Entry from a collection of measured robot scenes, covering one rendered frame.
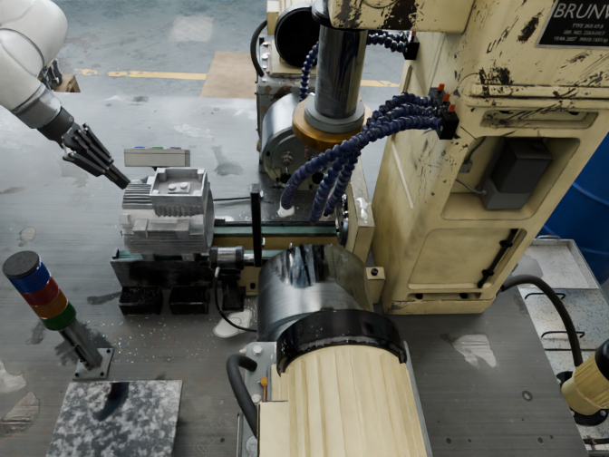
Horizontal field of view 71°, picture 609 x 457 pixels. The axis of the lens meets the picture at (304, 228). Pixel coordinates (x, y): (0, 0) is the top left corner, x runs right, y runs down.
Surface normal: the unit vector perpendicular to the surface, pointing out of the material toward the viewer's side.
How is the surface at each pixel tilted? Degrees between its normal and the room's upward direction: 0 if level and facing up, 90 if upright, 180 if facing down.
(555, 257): 0
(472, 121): 90
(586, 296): 0
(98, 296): 0
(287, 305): 32
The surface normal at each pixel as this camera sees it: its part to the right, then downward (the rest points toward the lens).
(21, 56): 0.90, -0.23
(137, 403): 0.05, -0.67
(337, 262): 0.40, -0.62
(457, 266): 0.05, 0.74
